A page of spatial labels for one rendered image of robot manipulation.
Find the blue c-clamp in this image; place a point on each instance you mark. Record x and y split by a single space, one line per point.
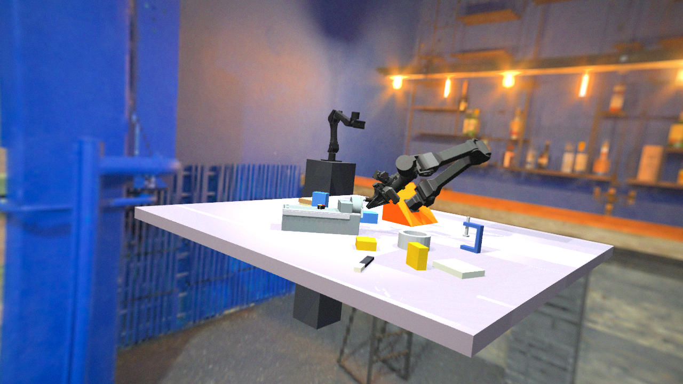
479 235

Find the blue block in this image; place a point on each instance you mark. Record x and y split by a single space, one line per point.
320 198
369 217

